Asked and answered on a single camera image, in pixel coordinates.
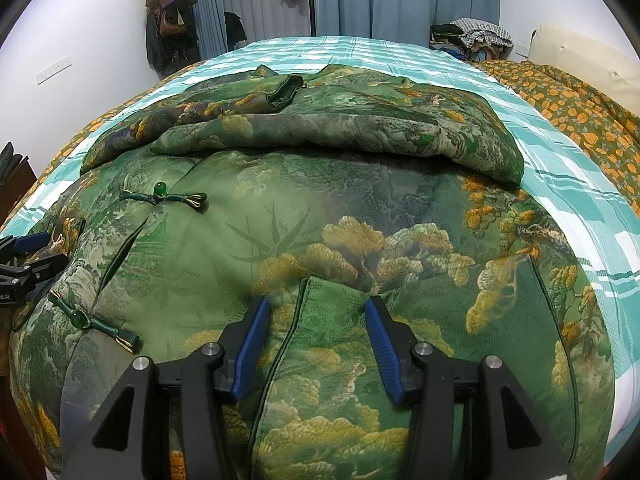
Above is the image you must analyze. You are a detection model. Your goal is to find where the pile of mixed clothes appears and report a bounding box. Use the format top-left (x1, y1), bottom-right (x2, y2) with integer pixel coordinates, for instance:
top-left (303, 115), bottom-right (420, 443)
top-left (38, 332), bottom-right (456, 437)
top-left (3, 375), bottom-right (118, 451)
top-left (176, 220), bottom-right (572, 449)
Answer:
top-left (429, 17), bottom-right (515, 63)

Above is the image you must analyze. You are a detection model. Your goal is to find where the coat stand with dark clothes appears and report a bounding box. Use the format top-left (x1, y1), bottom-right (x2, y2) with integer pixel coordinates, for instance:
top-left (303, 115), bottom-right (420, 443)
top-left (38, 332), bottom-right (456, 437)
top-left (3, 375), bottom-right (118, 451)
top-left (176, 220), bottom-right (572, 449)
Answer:
top-left (145, 0), bottom-right (201, 73)

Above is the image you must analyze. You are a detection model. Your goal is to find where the orange floral quilt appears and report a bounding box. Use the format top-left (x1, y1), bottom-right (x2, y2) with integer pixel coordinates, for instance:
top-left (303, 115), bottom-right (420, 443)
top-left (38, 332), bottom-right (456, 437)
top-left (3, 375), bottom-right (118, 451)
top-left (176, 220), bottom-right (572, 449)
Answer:
top-left (472, 58), bottom-right (640, 188)

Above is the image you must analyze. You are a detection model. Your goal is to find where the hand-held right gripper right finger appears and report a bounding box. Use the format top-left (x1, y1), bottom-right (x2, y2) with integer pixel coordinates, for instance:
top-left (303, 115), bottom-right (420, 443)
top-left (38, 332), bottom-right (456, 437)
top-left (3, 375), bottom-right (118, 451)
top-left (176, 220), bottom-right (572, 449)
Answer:
top-left (364, 297), bottom-right (573, 480)

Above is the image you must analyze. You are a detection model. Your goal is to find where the white wall switch panel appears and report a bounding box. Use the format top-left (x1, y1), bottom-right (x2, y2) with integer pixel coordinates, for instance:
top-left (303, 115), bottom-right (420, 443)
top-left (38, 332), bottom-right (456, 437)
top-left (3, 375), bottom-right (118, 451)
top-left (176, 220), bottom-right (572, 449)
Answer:
top-left (34, 56), bottom-right (72, 84)

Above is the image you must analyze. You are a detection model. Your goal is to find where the cream padded headboard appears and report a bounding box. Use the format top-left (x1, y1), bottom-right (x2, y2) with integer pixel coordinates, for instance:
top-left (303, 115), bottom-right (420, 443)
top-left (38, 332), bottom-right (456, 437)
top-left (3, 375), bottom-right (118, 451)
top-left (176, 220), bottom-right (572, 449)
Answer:
top-left (527, 23), bottom-right (640, 92)

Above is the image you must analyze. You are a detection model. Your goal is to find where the green patterned padded jacket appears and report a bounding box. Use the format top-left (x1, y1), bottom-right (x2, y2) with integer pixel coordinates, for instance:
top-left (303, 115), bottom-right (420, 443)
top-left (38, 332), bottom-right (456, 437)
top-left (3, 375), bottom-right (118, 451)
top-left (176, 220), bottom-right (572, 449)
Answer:
top-left (7, 62), bottom-right (618, 480)

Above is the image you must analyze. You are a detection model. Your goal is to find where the dark wooden nightstand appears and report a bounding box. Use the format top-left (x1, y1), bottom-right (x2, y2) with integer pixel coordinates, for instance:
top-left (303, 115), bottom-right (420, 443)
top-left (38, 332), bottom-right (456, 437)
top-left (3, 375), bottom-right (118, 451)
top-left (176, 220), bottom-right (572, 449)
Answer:
top-left (0, 152), bottom-right (37, 227)

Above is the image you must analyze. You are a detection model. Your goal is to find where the narrow blue curtain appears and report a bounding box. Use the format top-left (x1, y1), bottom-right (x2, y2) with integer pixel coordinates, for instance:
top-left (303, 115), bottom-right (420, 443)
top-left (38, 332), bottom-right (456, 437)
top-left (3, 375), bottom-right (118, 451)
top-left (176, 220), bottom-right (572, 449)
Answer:
top-left (177, 0), bottom-right (228, 58)

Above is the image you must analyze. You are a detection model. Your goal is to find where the dark cloth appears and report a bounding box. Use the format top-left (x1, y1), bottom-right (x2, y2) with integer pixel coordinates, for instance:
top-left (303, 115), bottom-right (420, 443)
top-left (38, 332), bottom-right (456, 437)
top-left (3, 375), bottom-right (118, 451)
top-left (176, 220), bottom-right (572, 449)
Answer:
top-left (0, 142), bottom-right (28, 173)

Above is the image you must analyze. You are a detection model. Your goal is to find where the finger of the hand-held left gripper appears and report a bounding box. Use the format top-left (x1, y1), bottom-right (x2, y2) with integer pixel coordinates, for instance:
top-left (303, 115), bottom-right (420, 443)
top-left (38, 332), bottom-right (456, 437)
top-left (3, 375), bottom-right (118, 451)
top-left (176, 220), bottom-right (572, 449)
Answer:
top-left (0, 232), bottom-right (52, 262)
top-left (20, 254), bottom-right (69, 287)

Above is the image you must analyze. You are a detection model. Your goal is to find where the teal checked bed sheet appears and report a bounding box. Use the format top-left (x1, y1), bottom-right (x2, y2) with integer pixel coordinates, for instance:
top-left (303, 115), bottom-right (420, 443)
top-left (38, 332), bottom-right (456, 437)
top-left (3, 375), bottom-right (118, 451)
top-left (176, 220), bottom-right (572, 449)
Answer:
top-left (0, 35), bottom-right (640, 461)

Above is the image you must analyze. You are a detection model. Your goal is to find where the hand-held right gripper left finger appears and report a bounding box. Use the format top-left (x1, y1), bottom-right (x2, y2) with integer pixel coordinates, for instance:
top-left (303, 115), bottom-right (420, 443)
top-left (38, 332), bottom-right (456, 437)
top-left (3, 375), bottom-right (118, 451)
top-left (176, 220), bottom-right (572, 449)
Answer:
top-left (62, 296), bottom-right (273, 480)

